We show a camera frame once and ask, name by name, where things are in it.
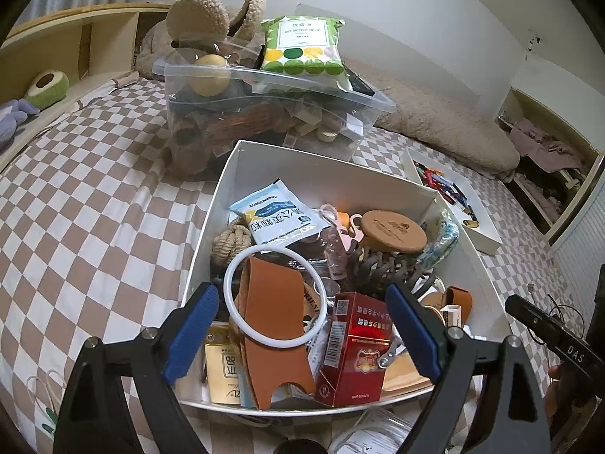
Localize round cork lid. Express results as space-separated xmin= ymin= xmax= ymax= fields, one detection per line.
xmin=352 ymin=209 xmax=427 ymax=252

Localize pile of wooden blocks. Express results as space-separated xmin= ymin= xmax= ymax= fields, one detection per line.
xmin=284 ymin=99 xmax=366 ymax=146

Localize clear plastic storage bin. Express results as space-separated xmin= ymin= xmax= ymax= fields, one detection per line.
xmin=151 ymin=40 xmax=397 ymax=180

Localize white plastic ring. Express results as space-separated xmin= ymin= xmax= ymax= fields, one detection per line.
xmin=223 ymin=244 xmax=328 ymax=347

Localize pile of colourful lighters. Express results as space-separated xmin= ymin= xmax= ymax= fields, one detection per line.
xmin=413 ymin=161 xmax=479 ymax=228

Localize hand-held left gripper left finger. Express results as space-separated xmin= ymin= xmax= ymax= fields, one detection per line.
xmin=51 ymin=281 xmax=220 ymax=454

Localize wooden headboard shelf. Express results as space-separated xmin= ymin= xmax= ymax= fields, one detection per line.
xmin=0 ymin=2 xmax=171 ymax=171

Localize pink clothes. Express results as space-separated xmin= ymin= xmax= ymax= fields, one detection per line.
xmin=510 ymin=120 xmax=587 ymax=173

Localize pink plastic hook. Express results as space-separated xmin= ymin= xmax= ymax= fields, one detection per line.
xmin=337 ymin=213 xmax=364 ymax=239

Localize clear plastic container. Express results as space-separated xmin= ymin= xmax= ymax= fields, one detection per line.
xmin=328 ymin=409 xmax=417 ymax=454

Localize shallow white tray box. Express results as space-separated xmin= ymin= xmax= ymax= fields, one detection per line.
xmin=401 ymin=146 xmax=503 ymax=255

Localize silver metal clip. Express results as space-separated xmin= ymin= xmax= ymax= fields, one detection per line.
xmin=378 ymin=340 xmax=403 ymax=370

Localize black cable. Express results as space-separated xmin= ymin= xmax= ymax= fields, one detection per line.
xmin=527 ymin=284 xmax=587 ymax=344

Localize white cardboard box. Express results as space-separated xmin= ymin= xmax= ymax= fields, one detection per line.
xmin=180 ymin=139 xmax=513 ymax=419

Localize blue white sachet packet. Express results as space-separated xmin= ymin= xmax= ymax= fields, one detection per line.
xmin=229 ymin=177 xmax=327 ymax=247

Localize avocado plush toy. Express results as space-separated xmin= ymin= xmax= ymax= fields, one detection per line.
xmin=25 ymin=69 xmax=71 ymax=109

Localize floral fabric pouch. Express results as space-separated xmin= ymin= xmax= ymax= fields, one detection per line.
xmin=416 ymin=208 xmax=460 ymax=275

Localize black flat box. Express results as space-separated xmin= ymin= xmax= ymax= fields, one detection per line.
xmin=344 ymin=67 xmax=377 ymax=98

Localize wooden ball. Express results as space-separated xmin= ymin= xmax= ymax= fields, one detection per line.
xmin=189 ymin=54 xmax=232 ymax=98

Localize person's right hand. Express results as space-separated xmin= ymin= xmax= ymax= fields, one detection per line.
xmin=543 ymin=364 xmax=568 ymax=419

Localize purple plush toy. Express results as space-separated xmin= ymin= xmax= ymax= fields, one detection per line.
xmin=0 ymin=99 xmax=41 ymax=147

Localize knotted rope toy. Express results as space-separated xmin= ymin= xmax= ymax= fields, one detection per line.
xmin=210 ymin=215 xmax=253 ymax=266

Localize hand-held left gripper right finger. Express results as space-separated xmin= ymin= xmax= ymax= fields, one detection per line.
xmin=385 ymin=283 xmax=554 ymax=454

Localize brown leather cup sleeve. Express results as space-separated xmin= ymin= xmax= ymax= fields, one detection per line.
xmin=235 ymin=256 xmax=316 ymax=410

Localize beige plush bear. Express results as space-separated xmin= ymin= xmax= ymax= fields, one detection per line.
xmin=135 ymin=0 xmax=268 ymax=81

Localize beige fuzzy pillow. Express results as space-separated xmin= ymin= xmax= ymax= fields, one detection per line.
xmin=345 ymin=54 xmax=521 ymax=183

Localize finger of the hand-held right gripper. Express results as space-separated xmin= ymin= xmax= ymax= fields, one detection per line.
xmin=504 ymin=294 xmax=565 ymax=344

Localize yellow packet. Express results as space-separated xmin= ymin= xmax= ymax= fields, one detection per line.
xmin=204 ymin=322 xmax=247 ymax=405

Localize checkered bed sheet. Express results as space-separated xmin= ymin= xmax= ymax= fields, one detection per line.
xmin=0 ymin=71 xmax=605 ymax=454

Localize tan leather roll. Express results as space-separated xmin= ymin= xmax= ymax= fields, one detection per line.
xmin=420 ymin=286 xmax=473 ymax=327

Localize tan wooden piece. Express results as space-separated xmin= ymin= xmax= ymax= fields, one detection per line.
xmin=382 ymin=354 xmax=436 ymax=393

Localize green dotted snack bag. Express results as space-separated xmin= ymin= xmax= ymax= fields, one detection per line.
xmin=253 ymin=15 xmax=353 ymax=93

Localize open wooden cabinet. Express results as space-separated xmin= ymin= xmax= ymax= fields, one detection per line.
xmin=496 ymin=87 xmax=605 ymax=247

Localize red cardboard box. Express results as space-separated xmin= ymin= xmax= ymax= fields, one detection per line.
xmin=314 ymin=292 xmax=402 ymax=407

